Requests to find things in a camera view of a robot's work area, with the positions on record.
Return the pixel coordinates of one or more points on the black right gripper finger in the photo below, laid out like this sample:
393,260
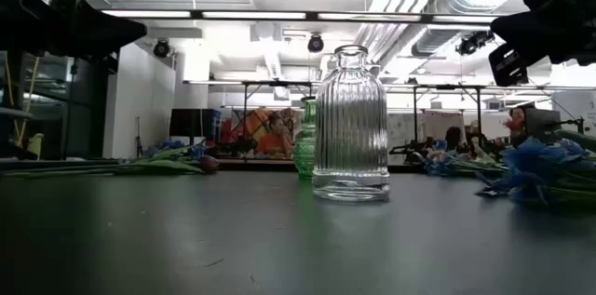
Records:
507,69
531,34

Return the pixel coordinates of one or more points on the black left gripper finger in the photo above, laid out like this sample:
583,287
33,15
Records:
102,32

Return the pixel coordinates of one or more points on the clear ribbed glass vase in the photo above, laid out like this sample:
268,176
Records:
351,123

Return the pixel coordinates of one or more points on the red artificial tulip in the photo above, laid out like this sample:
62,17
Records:
209,164

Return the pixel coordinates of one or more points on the green patterned glass vase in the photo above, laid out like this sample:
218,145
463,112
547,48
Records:
305,146

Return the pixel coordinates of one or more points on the black background robot arm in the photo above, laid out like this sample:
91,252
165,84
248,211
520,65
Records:
410,151

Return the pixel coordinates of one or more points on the black ceiling spotlight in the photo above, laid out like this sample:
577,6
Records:
475,43
161,48
315,44

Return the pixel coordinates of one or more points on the person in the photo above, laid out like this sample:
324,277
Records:
517,123
274,143
453,139

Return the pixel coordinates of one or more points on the black computer monitor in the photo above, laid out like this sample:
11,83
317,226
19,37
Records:
542,125
188,123

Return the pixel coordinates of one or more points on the pale yellow plastic jug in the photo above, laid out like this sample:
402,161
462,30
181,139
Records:
36,146

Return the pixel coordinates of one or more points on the black tripod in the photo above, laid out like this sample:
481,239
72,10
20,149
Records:
138,146

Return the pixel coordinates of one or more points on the overhead LED light bar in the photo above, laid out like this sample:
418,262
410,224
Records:
253,15

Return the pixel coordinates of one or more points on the colourful patchwork cloth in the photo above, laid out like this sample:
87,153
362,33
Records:
256,123

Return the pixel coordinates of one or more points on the black background rig frame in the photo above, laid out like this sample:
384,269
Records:
279,84
447,86

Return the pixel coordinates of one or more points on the silver ventilation duct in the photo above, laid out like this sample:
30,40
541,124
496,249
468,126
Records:
435,39

